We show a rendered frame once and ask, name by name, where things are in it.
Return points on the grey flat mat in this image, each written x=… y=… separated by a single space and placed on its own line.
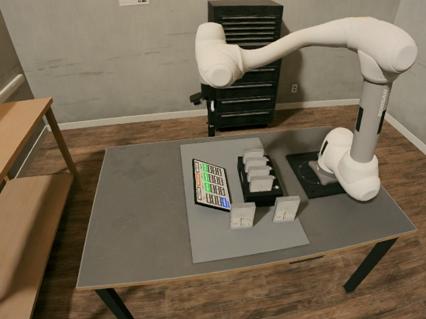
x=210 y=235

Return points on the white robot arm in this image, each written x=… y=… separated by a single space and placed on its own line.
x=384 y=51

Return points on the white hard drive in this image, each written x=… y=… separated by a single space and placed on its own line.
x=260 y=183

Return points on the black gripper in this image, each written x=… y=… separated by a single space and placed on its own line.
x=211 y=93

